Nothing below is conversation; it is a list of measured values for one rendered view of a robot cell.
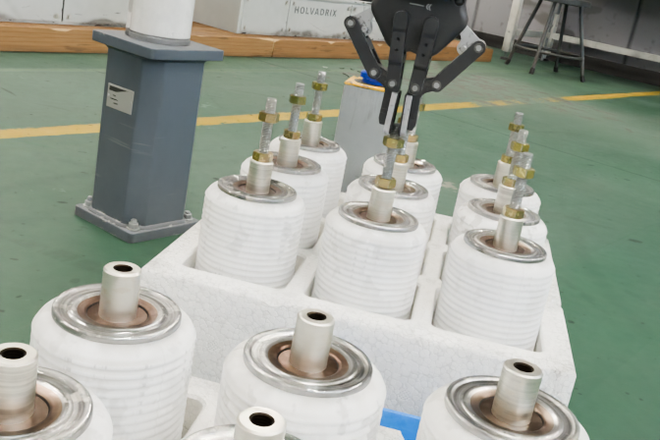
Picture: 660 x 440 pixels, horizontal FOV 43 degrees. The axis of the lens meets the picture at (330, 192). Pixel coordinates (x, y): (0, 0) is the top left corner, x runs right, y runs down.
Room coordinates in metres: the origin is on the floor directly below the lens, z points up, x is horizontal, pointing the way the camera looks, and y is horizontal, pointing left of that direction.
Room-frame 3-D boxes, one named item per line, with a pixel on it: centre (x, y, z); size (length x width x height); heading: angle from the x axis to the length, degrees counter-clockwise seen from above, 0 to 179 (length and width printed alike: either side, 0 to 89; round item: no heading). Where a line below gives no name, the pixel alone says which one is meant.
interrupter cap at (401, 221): (0.75, -0.05, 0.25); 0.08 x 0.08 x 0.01
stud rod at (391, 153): (0.75, -0.05, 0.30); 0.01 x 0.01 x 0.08
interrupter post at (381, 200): (0.75, -0.05, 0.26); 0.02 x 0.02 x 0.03
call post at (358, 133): (1.16, -0.03, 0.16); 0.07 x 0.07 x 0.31; 82
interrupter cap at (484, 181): (0.96, -0.20, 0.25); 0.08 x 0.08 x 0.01
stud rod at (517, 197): (0.73, -0.17, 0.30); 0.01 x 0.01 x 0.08
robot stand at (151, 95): (1.30, 0.30, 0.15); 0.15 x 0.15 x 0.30; 54
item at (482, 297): (0.73, -0.17, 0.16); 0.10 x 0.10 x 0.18
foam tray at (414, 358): (0.86, -0.07, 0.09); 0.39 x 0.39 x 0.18; 82
